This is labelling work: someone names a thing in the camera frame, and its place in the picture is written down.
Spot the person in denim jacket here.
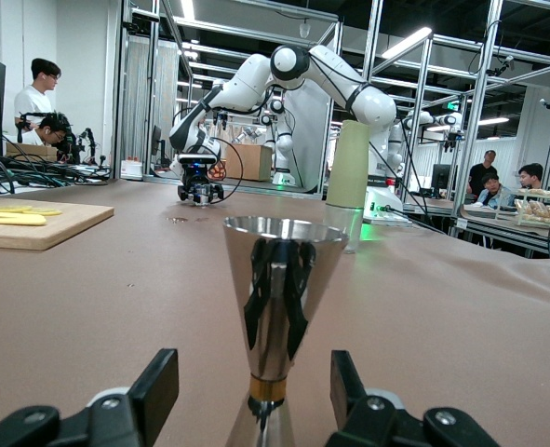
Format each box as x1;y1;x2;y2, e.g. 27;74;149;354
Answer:
475;171;516;210

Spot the person in black shirt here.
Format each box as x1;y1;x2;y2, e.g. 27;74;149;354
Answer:
466;149;500;197

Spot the seated person with glasses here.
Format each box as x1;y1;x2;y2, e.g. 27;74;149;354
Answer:
20;114;76;160

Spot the person in white shirt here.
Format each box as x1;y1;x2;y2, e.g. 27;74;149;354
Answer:
13;58;62;131

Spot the rack with bread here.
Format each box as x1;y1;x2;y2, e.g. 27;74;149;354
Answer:
515;187;550;230

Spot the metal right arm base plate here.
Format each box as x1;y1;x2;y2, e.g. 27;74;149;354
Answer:
362;213;414;227

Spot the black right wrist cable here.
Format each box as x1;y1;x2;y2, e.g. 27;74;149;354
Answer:
208;136;246;205

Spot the aluminium cage frame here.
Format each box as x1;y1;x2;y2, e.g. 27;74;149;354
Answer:
115;0;550;266

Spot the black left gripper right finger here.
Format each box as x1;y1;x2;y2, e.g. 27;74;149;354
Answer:
325;350;502;447

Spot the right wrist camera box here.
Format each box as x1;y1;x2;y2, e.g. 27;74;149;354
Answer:
176;156;219;169

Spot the seated person dark hair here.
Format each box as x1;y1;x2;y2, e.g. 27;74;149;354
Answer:
517;162;545;191

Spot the small cardboard box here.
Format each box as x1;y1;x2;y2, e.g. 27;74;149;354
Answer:
5;142;59;163

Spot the green frosted bottle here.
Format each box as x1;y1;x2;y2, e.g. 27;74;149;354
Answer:
323;119;371;255

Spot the steel jigger measuring cup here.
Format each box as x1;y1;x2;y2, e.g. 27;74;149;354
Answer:
221;215;351;447

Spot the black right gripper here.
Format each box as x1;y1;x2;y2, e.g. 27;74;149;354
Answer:
177;167;225;202

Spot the small black monitor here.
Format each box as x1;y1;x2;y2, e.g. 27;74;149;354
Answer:
430;163;458;200

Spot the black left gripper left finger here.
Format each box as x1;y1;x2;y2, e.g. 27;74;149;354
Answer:
0;347;181;447

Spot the yellow plastic knife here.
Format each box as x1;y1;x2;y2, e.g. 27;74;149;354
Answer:
0;211;47;227

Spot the wooden cutting board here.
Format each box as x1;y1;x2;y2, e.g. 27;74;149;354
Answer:
0;198;115;251

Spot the tangle of black desk cables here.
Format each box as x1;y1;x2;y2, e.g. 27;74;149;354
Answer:
0;152;114;193

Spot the large cardboard box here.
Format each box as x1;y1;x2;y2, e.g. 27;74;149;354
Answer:
224;142;274;183

